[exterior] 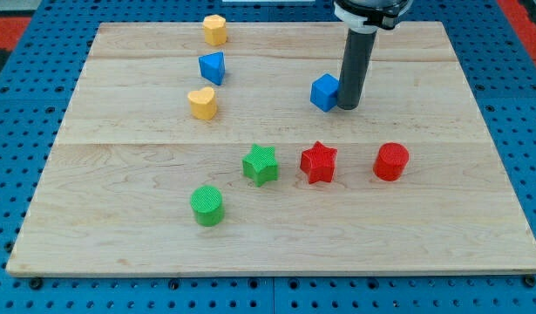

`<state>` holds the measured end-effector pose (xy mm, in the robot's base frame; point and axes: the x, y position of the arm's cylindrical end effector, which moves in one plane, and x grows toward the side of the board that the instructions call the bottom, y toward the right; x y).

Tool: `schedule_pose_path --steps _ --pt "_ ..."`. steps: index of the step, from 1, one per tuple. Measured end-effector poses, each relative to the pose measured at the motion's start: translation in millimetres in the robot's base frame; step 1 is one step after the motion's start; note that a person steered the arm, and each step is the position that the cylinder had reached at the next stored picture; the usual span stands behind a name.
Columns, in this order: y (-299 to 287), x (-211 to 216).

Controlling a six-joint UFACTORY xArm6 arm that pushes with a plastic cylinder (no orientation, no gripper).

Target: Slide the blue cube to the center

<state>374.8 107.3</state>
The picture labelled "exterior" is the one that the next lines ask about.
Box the green cylinder block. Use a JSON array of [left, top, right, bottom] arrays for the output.
[[190, 185, 225, 227]]

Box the yellow heart block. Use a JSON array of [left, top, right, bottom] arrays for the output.
[[187, 86, 217, 120]]

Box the yellow hexagon block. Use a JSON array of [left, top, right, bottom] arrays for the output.
[[202, 15, 227, 46]]

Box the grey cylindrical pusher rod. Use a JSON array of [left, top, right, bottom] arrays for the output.
[[337, 30, 376, 110]]

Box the blue triangle block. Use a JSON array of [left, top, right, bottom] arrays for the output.
[[198, 51, 225, 85]]

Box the light wooden board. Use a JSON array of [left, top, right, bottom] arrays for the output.
[[6, 22, 536, 277]]

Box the red cylinder block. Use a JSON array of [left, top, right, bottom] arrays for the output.
[[373, 142, 410, 181]]

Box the green star block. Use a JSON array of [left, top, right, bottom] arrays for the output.
[[242, 144, 279, 187]]

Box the blue cube block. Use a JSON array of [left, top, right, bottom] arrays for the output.
[[310, 73, 339, 113]]

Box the black white robot wrist flange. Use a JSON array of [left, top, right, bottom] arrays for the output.
[[333, 0, 413, 34]]

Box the red star block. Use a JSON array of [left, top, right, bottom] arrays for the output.
[[300, 141, 337, 184]]

